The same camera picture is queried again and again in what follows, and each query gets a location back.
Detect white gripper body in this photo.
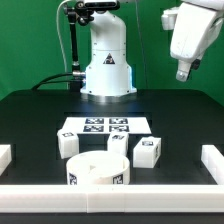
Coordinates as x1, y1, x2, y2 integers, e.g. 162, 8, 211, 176
170, 1, 224, 82

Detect white round stool seat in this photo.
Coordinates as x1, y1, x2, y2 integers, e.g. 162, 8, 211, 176
66, 150, 130, 185

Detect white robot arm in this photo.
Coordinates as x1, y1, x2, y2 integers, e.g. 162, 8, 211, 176
81, 0, 224, 101

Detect white right fence bar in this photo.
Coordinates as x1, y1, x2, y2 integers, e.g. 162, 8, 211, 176
201, 145, 224, 185

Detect white fence bar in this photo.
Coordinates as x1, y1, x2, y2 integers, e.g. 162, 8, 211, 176
201, 145, 224, 185
0, 145, 12, 176
0, 185, 224, 213

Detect white marker sheet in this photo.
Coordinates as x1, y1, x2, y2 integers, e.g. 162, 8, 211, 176
62, 117, 151, 134

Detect white front fence bar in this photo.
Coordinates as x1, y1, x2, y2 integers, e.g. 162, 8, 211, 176
0, 185, 224, 213

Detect white left fence bar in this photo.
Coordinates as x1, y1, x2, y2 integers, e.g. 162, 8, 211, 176
0, 145, 12, 176

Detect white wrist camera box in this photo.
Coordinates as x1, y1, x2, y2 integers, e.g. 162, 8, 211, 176
161, 7, 179, 30

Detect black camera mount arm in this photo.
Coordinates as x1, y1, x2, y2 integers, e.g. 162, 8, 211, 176
64, 1, 93, 77

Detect white cable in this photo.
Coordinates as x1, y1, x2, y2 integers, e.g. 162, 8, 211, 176
55, 0, 73, 73

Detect black cable bundle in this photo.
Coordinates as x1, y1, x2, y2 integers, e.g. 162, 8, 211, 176
31, 73, 86, 91

